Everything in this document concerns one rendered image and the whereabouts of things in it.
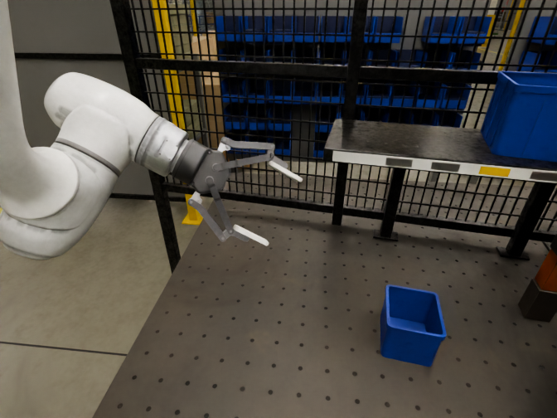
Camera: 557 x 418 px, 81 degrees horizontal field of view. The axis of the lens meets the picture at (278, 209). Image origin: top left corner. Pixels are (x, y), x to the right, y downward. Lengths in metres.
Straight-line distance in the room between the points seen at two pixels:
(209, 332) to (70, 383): 1.03
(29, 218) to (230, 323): 0.42
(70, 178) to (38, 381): 1.33
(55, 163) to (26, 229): 0.10
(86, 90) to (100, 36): 1.61
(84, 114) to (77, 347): 1.36
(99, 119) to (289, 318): 0.52
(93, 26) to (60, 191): 1.75
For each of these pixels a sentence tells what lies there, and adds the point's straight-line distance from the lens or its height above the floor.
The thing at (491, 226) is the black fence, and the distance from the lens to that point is 1.07.
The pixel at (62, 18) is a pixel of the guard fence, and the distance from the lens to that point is 2.30.
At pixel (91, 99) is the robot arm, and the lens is 0.59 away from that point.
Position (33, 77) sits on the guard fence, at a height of 0.93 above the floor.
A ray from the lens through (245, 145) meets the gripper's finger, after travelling 0.60.
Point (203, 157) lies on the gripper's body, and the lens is 0.57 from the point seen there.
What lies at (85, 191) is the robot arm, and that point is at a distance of 0.54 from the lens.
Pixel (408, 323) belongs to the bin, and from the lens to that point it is 0.79.
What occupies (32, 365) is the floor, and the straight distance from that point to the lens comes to 1.83.
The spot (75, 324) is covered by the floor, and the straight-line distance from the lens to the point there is 1.90.
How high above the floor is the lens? 1.27
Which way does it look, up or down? 31 degrees down
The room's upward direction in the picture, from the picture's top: straight up
